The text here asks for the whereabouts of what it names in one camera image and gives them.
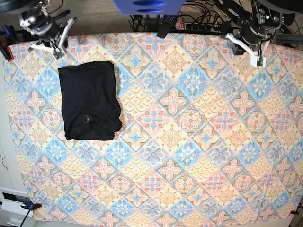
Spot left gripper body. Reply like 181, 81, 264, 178
236, 22, 269, 51

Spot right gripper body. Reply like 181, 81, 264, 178
30, 20, 65, 46

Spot black T-shirt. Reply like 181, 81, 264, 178
58, 61, 123, 141

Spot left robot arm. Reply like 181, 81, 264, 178
226, 0, 303, 56

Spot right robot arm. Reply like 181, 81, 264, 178
19, 0, 71, 47

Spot blue clamp upper left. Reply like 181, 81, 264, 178
0, 25, 15, 62

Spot blue clamp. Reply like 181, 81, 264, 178
0, 25, 15, 62
20, 202, 42, 211

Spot white power strip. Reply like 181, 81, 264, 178
175, 22, 219, 33

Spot patterned tablecloth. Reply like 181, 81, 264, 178
4, 33, 303, 227

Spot white cabinet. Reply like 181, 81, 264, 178
0, 56, 34, 227

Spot orange clamp lower right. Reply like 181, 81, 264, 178
290, 210, 299, 215

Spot blue clamp lower left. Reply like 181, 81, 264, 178
20, 202, 42, 211

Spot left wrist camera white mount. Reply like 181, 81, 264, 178
220, 33, 270, 68

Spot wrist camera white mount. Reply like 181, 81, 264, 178
220, 33, 270, 68
28, 16, 80, 60

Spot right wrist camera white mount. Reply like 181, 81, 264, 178
28, 16, 80, 60

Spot black strap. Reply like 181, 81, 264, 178
156, 14, 177, 38

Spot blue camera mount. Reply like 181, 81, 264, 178
113, 0, 185, 15

